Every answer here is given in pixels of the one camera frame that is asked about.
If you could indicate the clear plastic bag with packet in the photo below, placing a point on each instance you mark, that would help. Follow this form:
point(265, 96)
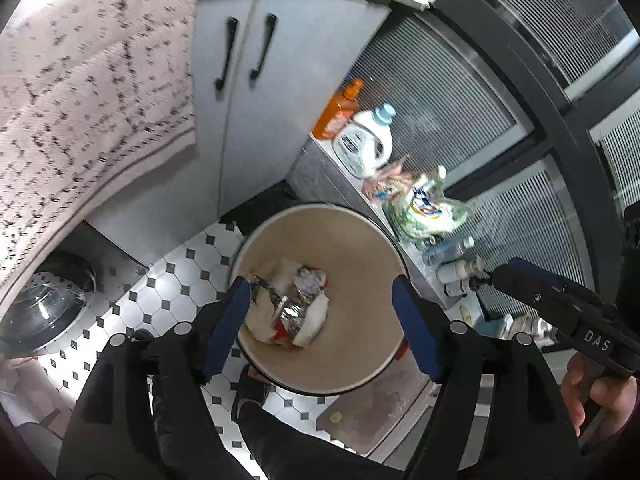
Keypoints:
point(425, 207)

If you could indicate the brown floor mat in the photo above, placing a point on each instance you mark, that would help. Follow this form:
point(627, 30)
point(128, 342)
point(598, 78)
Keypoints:
point(380, 410)

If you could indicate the clear water bottle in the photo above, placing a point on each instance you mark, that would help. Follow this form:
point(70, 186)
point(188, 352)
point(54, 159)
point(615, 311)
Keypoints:
point(445, 251)

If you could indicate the small white bottle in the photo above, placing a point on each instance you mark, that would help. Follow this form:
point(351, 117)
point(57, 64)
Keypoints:
point(457, 287)
point(455, 271)

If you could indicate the dark slipper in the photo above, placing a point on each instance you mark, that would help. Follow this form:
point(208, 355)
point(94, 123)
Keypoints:
point(252, 390)

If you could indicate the glass pot lid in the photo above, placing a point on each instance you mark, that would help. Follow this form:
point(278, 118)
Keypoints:
point(45, 305)

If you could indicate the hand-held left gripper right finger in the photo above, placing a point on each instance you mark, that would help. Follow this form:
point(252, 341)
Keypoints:
point(415, 326)

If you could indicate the person's right hand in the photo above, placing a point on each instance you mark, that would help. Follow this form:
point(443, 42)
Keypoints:
point(615, 406)

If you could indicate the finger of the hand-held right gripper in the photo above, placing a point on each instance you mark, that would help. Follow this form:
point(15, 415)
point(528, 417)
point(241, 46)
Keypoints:
point(522, 281)

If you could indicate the patterned grey tablecloth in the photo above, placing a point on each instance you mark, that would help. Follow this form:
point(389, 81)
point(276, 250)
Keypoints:
point(75, 110)

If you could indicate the ribbed glass sliding door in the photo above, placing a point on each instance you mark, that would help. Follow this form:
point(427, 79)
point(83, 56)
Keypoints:
point(450, 85)

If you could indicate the pink plastic bag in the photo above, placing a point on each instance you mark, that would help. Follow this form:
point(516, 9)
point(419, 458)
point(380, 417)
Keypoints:
point(387, 182)

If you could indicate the silver red wrapper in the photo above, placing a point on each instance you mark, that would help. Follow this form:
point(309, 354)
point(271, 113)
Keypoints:
point(280, 333)

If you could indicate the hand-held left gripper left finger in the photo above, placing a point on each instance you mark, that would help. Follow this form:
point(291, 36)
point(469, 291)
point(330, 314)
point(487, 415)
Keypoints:
point(230, 321)

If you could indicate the white detergent jug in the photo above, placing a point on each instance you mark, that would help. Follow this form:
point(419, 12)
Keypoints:
point(362, 142)

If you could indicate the foil snack wrapper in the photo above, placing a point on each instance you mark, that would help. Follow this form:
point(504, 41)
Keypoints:
point(290, 317)

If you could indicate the grey cabinet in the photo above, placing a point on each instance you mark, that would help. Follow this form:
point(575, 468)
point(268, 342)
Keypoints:
point(300, 85)

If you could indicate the round beige trash bin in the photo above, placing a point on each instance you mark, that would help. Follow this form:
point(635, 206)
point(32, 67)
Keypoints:
point(360, 270)

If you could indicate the orange detergent bottle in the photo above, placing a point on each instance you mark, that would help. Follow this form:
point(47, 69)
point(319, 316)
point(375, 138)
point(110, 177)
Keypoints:
point(334, 115)

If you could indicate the person's leg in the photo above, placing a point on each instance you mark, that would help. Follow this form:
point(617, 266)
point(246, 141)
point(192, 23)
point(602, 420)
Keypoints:
point(300, 445)

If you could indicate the white paper wrapper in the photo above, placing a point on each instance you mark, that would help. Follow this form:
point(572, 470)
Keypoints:
point(314, 321)

